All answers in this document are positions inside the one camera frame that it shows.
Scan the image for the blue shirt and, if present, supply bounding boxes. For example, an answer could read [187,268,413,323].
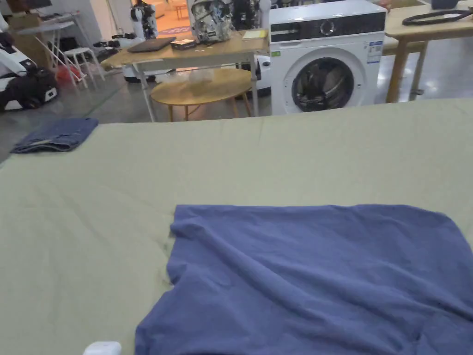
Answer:
[134,203,473,355]

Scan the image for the light wooden table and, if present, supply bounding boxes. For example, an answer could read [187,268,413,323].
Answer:
[384,0,473,104]

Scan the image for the folded blue jeans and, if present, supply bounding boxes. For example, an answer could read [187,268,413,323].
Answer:
[10,118,100,154]

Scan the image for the wooden table with metal legs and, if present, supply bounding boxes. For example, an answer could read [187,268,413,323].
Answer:
[100,0,270,122]

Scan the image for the bed with pale green sheet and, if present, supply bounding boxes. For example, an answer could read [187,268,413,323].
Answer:
[0,98,473,355]

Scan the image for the white stool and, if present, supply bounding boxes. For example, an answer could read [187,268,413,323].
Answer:
[63,47,106,89]

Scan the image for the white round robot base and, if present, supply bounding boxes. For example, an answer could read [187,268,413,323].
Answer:
[254,55,273,98]

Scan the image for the white and black robot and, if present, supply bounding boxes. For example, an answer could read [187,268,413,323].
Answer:
[0,14,59,113]

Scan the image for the white washing machine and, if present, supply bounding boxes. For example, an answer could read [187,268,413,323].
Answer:
[269,0,387,116]

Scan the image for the white folding table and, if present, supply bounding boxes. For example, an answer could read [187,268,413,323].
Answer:
[14,11,93,71]

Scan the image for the round wooden low table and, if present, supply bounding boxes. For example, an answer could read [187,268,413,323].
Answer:
[150,68,254,122]

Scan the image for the white humanoid robot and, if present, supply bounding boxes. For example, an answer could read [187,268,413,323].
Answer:
[129,0,159,40]

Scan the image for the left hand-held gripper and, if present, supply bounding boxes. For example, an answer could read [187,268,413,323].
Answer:
[83,341,122,355]

